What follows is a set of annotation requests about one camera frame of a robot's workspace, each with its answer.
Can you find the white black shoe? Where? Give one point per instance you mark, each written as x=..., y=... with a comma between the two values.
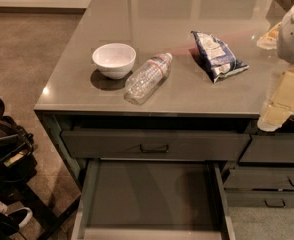
x=20, y=217

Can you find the blue white chip bag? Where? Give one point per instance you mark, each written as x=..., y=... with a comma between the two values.
x=217, y=60

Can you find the grey right bottom drawer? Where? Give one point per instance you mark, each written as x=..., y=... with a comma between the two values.
x=266, y=199

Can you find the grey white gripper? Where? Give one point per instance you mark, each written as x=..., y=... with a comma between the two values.
x=281, y=106

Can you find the grey right middle drawer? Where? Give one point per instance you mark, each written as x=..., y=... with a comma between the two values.
x=260, y=178

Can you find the grey right top drawer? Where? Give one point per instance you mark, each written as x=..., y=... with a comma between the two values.
x=270, y=149

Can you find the white ceramic bowl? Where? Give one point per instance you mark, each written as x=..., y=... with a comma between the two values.
x=114, y=60

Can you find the clear plastic water bottle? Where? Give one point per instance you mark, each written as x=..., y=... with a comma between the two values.
x=143, y=83

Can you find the open grey middle drawer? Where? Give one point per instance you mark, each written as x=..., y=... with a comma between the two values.
x=152, y=200

